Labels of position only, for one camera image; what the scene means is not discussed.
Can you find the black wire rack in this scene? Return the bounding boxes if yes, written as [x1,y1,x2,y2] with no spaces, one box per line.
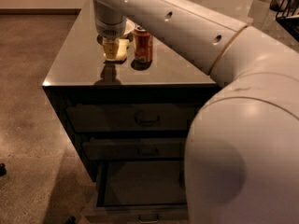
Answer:
[270,0,299,42]

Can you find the dark object at floor edge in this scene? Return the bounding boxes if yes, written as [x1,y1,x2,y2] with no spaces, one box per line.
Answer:
[65,217,76,224]

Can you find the dark grey drawer cabinet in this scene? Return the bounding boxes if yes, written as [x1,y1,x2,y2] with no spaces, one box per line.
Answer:
[43,1,219,224]

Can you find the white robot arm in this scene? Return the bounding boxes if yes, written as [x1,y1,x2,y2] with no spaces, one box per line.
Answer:
[96,0,299,224]

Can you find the top left drawer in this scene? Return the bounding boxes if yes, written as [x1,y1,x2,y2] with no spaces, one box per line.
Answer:
[66,104,196,133]

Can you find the red soda can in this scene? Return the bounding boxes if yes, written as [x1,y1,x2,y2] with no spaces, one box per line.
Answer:
[133,26,153,63]

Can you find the black object on floor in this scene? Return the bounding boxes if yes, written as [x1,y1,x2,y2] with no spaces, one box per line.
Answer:
[0,163,7,176]

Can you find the open bottom left drawer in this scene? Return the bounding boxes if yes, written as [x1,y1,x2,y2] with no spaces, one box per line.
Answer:
[84,160,188,224]

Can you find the middle left drawer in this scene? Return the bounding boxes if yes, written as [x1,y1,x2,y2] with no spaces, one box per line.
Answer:
[82,138,186,160]

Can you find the yellow sponge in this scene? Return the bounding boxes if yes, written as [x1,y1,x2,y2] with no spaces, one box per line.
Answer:
[104,39,130,62]

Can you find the white bowl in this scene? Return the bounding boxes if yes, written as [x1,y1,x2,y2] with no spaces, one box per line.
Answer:
[123,20,135,37]

